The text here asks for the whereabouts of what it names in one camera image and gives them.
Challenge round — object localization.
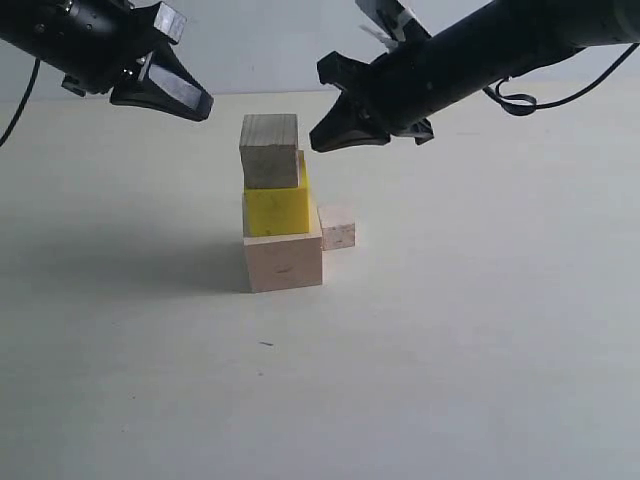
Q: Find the small wooden cube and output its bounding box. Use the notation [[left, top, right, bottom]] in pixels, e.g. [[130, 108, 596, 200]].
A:
[[318, 205, 356, 251]]

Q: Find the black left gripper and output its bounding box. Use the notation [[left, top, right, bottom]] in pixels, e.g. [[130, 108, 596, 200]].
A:
[[1, 1, 214, 122]]

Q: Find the large wooden cube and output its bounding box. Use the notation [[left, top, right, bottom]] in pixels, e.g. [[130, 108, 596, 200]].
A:
[[242, 197, 323, 293]]

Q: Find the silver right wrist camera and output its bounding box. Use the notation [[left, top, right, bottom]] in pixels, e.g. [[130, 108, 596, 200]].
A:
[[355, 0, 432, 52]]

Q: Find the yellow block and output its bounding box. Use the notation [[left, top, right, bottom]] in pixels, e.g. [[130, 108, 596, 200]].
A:
[[243, 150, 311, 237]]

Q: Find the white tape strip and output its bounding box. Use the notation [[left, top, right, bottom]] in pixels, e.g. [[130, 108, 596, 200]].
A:
[[358, 1, 412, 52]]

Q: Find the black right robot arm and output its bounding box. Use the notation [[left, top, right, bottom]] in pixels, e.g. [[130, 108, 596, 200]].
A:
[[309, 1, 639, 153]]

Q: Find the medium wooden cube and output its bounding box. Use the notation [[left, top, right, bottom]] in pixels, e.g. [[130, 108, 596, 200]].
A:
[[239, 113, 300, 189]]

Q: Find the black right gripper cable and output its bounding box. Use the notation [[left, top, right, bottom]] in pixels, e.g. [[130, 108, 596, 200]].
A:
[[482, 42, 640, 117]]

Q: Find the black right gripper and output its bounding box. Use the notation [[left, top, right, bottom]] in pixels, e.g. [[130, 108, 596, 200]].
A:
[[309, 29, 480, 153]]

